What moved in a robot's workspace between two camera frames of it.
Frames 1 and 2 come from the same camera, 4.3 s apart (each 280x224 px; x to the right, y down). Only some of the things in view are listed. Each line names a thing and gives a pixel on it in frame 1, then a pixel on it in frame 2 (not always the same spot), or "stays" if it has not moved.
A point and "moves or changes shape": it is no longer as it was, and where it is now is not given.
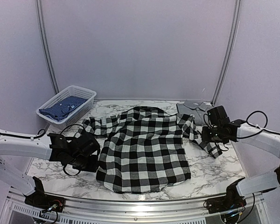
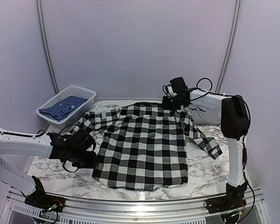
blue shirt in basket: x=56 y=111 stays
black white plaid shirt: x=144 y=148 moves or changes shape
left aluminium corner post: x=38 y=7 stays
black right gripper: x=204 y=136 -> x=165 y=106
